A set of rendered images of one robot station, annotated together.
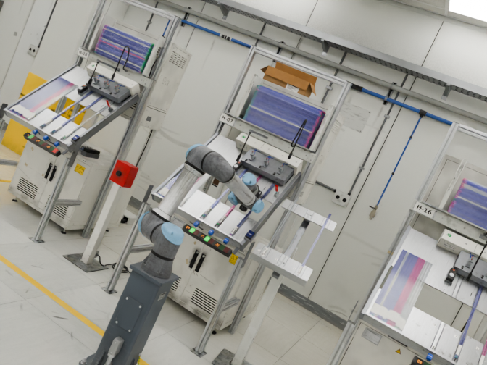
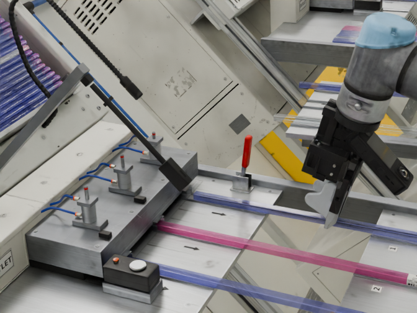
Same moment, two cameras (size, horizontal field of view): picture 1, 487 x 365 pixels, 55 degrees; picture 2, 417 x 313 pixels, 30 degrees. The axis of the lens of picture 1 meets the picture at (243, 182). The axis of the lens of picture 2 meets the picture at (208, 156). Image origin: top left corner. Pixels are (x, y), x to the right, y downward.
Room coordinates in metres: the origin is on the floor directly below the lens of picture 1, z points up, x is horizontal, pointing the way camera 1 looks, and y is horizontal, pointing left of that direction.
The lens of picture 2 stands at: (2.66, 1.12, 1.20)
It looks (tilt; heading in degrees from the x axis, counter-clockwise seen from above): 3 degrees down; 285
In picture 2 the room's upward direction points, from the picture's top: 43 degrees counter-clockwise
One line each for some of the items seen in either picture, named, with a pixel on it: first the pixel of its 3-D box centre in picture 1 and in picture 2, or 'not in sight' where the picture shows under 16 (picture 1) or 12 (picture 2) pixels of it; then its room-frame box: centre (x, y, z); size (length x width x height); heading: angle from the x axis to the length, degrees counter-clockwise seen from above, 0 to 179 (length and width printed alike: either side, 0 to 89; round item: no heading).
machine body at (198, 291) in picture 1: (212, 266); not in sight; (3.42, -0.05, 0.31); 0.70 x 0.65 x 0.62; 69
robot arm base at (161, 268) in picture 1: (159, 261); not in sight; (2.19, 0.21, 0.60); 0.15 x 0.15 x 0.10
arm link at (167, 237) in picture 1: (168, 239); not in sight; (2.19, 0.21, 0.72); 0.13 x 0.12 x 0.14; 50
